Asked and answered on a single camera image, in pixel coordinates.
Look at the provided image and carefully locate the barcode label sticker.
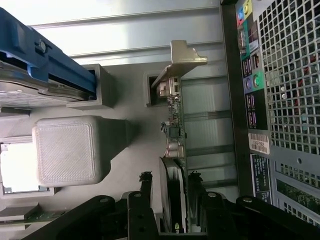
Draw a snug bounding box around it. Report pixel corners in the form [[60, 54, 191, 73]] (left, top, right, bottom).
[[248, 132, 271, 155]]

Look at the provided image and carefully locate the grey printed parts rack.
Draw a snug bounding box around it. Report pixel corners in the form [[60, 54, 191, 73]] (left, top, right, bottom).
[[0, 63, 208, 240]]

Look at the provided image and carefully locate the green RAM stick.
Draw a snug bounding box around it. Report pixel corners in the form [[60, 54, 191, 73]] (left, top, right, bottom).
[[0, 209, 66, 230]]

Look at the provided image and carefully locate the black PC case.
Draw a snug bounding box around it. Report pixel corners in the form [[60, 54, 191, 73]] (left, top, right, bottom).
[[219, 0, 320, 231]]

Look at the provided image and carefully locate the CPU chip with silver lid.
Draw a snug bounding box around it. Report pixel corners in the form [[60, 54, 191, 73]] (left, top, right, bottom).
[[0, 142, 40, 194]]

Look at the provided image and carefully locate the grey slotted card holder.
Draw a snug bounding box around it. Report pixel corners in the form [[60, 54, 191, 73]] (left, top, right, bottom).
[[0, 60, 95, 110]]

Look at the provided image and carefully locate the blue plastic disk caddy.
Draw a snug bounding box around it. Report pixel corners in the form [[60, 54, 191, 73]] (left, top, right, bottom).
[[0, 6, 97, 101]]

